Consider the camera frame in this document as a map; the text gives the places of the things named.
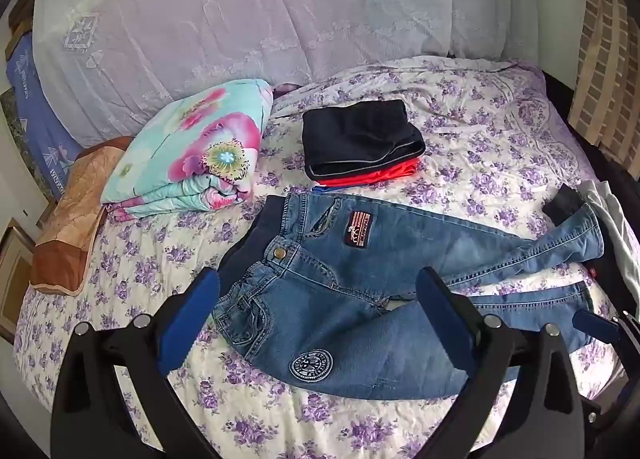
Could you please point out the folded blue white garment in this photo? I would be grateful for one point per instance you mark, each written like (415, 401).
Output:
(322, 187)

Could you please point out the purple floral bed sheet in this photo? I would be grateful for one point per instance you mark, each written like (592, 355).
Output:
(450, 114)

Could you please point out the large lavender covered bedding pile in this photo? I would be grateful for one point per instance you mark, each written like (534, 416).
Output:
(250, 14)

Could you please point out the folded dark navy pants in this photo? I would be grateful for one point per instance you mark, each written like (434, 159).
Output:
(360, 134)

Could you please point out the blue printed cloth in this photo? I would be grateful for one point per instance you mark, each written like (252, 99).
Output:
(35, 109)

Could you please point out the wooden picture frame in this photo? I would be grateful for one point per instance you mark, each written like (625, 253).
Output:
(15, 279)

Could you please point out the small black cloth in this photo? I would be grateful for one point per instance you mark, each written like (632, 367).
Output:
(562, 204)

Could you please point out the folded red garment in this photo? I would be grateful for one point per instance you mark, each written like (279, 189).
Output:
(370, 175)

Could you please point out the brown patterned cushion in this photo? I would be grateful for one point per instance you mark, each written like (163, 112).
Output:
(70, 219)

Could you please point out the folded floral turquoise blanket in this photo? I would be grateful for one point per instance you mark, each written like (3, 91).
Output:
(200, 139)

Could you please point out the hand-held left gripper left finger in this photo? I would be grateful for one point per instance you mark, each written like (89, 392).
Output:
(187, 321)

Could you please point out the blue denim jeans pants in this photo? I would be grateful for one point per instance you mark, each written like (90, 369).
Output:
(325, 299)

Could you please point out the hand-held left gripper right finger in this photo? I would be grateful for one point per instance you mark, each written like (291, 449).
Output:
(445, 324)

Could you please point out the brick pattern curtain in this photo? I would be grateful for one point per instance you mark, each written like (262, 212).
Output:
(605, 64)

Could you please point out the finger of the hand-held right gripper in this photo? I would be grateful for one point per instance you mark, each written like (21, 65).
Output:
(595, 328)

